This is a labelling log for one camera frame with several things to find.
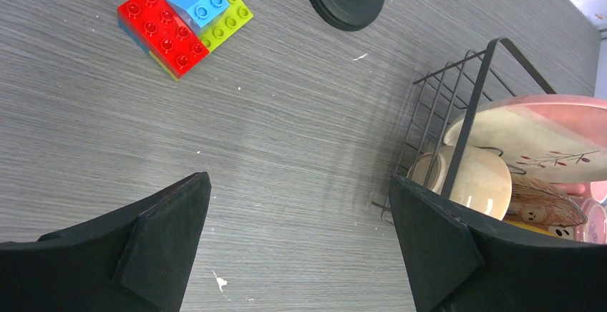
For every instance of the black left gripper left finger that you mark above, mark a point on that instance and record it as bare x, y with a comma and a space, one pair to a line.
135, 258

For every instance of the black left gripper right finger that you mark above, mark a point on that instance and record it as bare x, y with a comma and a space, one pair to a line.
458, 259

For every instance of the pink patterned mug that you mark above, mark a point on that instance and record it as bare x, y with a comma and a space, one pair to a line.
589, 196

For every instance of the beige ceramic bowl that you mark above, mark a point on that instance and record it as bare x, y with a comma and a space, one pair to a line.
483, 181

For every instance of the brown glass bowl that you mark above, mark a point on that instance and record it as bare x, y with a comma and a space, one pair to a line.
539, 202

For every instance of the pink beige leaf plate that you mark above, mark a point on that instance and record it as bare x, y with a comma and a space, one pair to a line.
559, 138

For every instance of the red toy brick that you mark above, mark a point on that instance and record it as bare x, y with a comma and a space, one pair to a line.
164, 34

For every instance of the lime green toy brick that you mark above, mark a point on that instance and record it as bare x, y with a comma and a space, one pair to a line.
233, 18

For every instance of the black wire dish rack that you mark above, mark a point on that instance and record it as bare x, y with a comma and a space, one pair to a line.
438, 98

